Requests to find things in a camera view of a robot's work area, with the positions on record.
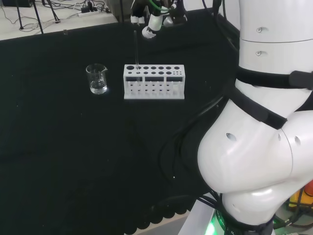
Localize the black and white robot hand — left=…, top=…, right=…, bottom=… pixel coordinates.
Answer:
left=130, top=0, right=189, bottom=40

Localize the clear glass rod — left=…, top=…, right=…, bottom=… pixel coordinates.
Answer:
left=133, top=28, right=142, bottom=89

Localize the white test tube rack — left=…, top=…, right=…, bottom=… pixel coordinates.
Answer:
left=123, top=64, right=186, bottom=100

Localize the white power strip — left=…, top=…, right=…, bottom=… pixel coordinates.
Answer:
left=78, top=10, right=99, bottom=18

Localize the clear glass beaker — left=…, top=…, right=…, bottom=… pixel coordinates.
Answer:
left=85, top=63, right=109, bottom=95

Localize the black tripod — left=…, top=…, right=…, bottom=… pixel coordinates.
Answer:
left=32, top=0, right=45, bottom=35
left=15, top=0, right=25, bottom=31
left=41, top=0, right=61, bottom=24

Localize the black box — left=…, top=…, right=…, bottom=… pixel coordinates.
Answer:
left=2, top=0, right=33, bottom=8

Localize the black bench cloth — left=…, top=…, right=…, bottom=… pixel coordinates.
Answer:
left=0, top=9, right=243, bottom=235

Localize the yellow stop button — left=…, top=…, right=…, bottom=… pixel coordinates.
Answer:
left=288, top=179, right=313, bottom=209

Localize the green cable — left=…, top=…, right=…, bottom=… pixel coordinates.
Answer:
left=149, top=0, right=170, bottom=12

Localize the black cable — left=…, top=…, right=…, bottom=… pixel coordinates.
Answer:
left=201, top=0, right=242, bottom=53
left=157, top=94, right=227, bottom=187

